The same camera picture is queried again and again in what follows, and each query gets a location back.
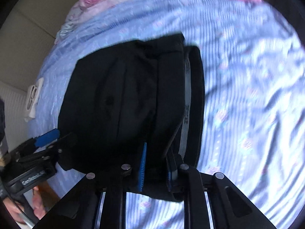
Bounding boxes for white folded cloth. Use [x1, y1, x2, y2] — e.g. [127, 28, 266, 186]
[23, 77, 44, 122]

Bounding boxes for light floral pillow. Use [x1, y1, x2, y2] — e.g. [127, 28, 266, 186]
[54, 2, 83, 45]

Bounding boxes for black pants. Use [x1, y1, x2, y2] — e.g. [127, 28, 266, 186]
[57, 33, 205, 202]

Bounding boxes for blue patterned bed sheet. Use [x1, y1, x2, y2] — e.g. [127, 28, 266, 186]
[28, 0, 304, 228]

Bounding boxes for person's left hand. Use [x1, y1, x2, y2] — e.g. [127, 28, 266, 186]
[3, 187, 46, 225]

